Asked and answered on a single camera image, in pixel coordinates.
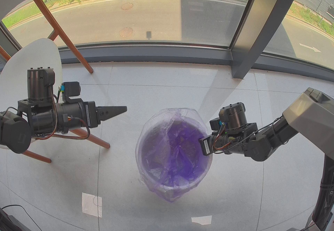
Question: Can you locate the window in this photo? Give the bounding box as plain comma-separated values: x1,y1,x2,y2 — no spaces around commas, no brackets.
0,0,334,80

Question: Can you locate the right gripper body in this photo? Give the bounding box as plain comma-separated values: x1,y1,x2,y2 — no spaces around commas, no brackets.
199,133,236,157

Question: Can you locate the white trash bin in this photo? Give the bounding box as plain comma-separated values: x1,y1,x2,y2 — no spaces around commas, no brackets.
137,118,212,191

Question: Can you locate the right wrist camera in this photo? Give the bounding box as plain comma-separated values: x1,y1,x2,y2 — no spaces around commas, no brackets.
209,118,222,135

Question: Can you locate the black cable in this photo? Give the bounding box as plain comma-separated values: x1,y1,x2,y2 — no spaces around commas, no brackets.
0,205,28,225

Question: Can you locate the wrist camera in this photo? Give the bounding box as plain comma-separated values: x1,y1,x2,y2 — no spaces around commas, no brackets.
58,81,81,105
209,118,222,135

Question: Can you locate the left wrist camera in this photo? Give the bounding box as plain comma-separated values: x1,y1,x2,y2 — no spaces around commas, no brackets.
58,81,81,105

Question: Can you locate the purple plastic bag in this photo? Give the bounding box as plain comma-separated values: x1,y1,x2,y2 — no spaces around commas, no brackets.
135,107,213,202

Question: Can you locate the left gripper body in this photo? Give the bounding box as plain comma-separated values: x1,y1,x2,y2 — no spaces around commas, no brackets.
56,101,101,136

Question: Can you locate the white cushioned wooden chair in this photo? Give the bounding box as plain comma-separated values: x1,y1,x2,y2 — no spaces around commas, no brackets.
0,0,110,164

